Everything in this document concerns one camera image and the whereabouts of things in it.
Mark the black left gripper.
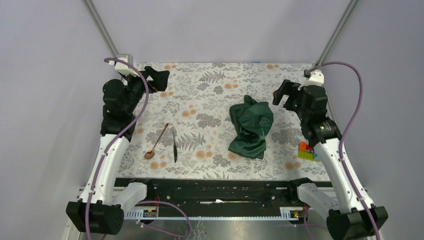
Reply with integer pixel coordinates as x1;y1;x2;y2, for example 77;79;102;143
121;66;169;113

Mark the dark green cloth napkin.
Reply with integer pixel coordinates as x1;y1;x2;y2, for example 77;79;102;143
228;95;274;159

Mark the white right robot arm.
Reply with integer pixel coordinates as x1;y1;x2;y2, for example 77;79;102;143
272;79;388;240

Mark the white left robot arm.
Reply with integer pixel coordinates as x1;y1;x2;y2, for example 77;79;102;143
65;66;170;235

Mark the floral patterned table mat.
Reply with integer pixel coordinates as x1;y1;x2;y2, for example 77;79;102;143
117;62;329;181

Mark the colourful toy block stack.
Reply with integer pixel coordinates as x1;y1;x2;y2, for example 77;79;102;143
297;141;321;162

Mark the black table knife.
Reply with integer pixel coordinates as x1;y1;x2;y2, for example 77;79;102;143
172;128;178;163

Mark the copper spoon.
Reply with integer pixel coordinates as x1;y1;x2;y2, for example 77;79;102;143
144;123;169;160

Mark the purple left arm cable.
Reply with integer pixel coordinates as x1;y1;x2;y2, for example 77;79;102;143
84;57;151;240

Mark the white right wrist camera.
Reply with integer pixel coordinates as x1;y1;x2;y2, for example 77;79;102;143
297;69;324;91

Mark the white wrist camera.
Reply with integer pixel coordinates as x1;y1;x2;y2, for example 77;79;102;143
114;54;137;77
297;69;324;91

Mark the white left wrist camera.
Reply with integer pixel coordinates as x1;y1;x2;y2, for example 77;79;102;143
114;54;137;77

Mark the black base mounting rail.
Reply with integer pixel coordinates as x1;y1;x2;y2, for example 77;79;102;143
114;177;312;220

